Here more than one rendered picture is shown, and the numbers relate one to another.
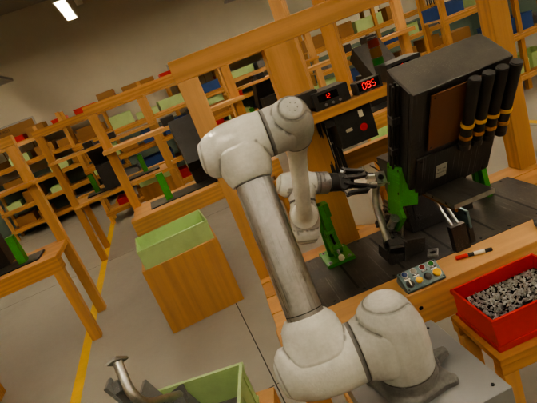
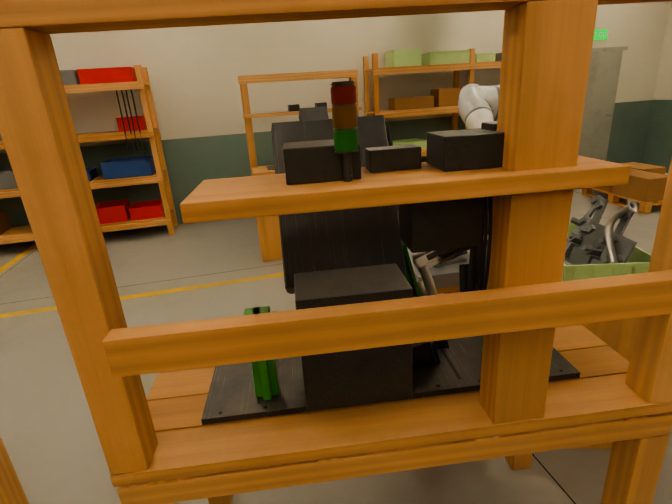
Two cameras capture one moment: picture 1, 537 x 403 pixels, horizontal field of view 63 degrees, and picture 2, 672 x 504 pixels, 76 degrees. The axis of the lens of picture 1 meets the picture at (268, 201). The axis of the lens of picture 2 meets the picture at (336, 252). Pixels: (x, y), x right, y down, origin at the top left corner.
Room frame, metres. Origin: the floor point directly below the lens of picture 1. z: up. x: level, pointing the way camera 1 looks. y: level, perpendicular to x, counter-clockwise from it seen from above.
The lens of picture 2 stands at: (2.89, -0.75, 1.71)
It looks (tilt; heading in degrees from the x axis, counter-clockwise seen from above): 20 degrees down; 179
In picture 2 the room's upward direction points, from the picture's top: 4 degrees counter-clockwise
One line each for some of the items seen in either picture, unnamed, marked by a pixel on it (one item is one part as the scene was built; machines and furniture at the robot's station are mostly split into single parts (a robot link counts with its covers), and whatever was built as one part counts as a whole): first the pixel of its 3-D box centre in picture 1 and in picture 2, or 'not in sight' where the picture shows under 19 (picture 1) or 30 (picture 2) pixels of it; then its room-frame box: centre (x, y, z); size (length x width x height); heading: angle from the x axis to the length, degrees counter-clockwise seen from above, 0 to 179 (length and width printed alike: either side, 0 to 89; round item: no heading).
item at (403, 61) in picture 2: not in sight; (462, 126); (-3.99, 1.53, 1.12); 3.01 x 0.54 x 2.23; 101
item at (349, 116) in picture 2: (375, 52); (344, 117); (2.00, -0.69, 1.67); 0.05 x 0.05 x 0.05
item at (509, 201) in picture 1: (427, 236); (382, 356); (1.69, -0.58, 0.89); 1.10 x 0.42 x 0.02; 93
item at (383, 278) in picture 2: (423, 182); (353, 334); (1.83, -0.68, 1.07); 0.30 x 0.18 x 0.34; 93
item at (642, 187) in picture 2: not in sight; (637, 185); (-2.95, 3.76, 0.22); 1.20 x 0.81 x 0.44; 6
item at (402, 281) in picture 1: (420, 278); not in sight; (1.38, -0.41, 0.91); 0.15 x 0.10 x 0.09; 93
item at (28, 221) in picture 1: (59, 169); not in sight; (10.42, 4.24, 1.11); 3.01 x 0.54 x 2.23; 101
